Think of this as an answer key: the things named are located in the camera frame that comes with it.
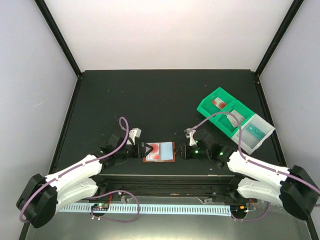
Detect brown leather card holder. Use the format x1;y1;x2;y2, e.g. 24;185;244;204
143;142;176;163

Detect white card pink flowers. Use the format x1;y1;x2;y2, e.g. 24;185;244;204
226;110;246;128

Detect red dotted card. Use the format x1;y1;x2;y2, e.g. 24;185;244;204
211;97;228;110
145;143;160;162

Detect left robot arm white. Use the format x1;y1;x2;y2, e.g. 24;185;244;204
16;128;145;228

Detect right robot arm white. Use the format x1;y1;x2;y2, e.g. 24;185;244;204
174;128;320;221

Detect red dotted card in bin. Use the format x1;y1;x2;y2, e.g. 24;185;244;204
211;97;228;110

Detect teal card in bin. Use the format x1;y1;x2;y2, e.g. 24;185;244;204
246;124;266;141

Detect green bin middle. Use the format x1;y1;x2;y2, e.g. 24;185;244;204
214;100;254;139

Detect green bin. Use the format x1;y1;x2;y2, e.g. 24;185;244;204
214;100;254;139
196;87;236;118

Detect green bin far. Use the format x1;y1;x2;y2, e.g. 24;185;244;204
196;87;236;118

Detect white translucent bin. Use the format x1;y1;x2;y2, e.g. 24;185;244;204
233;113;275;155

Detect small circuit board left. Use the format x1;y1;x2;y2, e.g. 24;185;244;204
91;203;109;211

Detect small circuit board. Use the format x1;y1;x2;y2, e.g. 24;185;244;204
91;203;109;211
230;204;257;213

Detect small circuit board right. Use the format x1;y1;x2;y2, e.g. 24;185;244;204
230;204;257;213

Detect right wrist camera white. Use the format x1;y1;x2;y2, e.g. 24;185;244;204
184;128;197;146

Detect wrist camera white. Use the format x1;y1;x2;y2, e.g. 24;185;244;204
184;128;197;146
127;128;142;145

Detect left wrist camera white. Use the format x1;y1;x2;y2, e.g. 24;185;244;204
127;128;142;145

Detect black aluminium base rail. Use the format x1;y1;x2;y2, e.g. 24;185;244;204
97;174;241;203

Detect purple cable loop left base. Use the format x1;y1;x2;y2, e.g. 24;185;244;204
88;190;141;223

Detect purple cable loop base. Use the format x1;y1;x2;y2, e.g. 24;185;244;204
88;190;141;223
231;200;271;223

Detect white slotted cable duct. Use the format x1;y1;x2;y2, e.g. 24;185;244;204
60;202;231;217

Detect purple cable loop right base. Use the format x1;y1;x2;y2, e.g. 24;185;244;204
231;200;271;223

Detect black frame post left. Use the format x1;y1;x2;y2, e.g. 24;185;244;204
34;0;82;78

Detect black frame post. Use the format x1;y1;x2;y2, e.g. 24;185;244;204
34;0;82;78
255;0;304;77

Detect black frame post right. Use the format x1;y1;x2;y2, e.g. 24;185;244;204
255;0;304;77

